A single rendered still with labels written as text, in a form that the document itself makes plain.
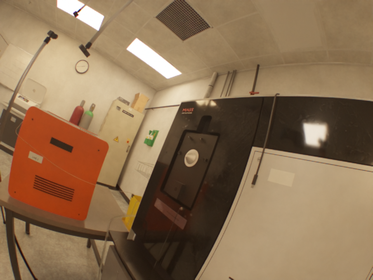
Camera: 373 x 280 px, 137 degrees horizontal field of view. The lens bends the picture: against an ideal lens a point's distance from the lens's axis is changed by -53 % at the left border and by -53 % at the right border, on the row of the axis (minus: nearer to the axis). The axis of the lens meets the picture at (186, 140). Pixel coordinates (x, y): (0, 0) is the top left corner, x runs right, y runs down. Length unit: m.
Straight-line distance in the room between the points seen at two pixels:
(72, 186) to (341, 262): 0.91
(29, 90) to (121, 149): 2.54
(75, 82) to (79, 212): 3.33
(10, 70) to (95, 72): 2.23
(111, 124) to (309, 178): 3.42
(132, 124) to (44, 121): 3.05
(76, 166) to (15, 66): 3.81
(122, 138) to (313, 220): 3.51
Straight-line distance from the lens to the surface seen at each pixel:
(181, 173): 0.55
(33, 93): 3.84
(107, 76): 3.98
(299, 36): 1.96
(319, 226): 0.36
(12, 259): 1.12
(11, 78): 4.30
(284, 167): 0.38
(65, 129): 0.72
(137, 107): 3.71
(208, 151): 0.50
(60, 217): 0.83
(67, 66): 4.00
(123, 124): 3.57
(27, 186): 0.82
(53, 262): 1.56
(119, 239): 0.78
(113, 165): 3.64
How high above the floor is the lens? 1.17
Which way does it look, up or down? 10 degrees up
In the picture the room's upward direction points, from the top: 22 degrees clockwise
